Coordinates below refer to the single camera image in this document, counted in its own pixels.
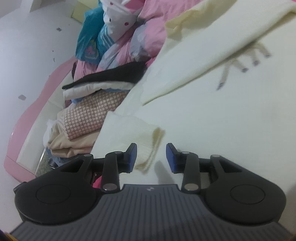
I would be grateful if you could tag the cream white fleece sweater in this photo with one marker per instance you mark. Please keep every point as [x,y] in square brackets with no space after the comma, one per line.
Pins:
[227,89]

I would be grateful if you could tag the pink floral bed blanket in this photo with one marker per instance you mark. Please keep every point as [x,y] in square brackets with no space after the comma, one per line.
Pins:
[97,183]

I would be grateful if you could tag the pink padded headboard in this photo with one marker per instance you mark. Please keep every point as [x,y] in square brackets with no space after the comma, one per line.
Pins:
[25,147]

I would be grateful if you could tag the black folded garment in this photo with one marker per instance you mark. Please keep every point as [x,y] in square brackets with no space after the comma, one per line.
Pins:
[131,72]

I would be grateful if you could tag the pink patterned duvet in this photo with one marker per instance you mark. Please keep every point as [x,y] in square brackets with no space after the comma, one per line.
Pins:
[119,32]

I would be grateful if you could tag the stack of folded clothes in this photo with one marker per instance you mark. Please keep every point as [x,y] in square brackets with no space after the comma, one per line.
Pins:
[77,127]

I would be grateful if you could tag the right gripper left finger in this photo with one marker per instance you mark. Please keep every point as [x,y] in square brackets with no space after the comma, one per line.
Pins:
[66,193]

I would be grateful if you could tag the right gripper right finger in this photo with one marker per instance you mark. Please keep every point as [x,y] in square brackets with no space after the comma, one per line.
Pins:
[230,191]

